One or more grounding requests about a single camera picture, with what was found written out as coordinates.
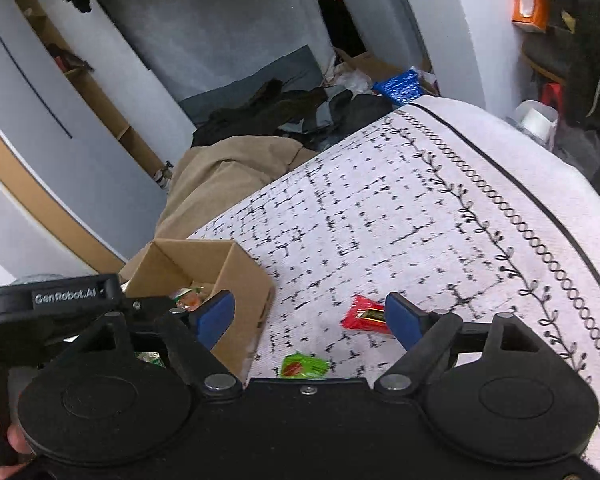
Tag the beige blanket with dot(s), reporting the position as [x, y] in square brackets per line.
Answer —
[209, 181]

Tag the black clothes heap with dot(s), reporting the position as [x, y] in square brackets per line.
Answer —
[319, 118]

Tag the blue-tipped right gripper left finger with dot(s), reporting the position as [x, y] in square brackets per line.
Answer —
[189, 338]

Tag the blue shiny bag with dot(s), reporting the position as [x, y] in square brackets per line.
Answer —
[400, 89]

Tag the red candy bar wrapper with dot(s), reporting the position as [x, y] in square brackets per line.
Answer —
[366, 315]

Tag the orange tissue box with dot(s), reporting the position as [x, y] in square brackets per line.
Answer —
[531, 15]

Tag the white wardrobe door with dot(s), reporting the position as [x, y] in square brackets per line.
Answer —
[61, 162]

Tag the white patterned bed cover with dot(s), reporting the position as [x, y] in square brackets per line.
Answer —
[443, 203]

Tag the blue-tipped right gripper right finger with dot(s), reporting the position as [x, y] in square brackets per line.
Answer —
[426, 337]

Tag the light green snack packet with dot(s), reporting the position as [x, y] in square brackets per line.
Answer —
[299, 366]

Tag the brown cardboard box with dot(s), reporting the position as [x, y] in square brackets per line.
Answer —
[164, 266]

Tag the orange snack packet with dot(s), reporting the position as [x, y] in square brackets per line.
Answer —
[189, 299]

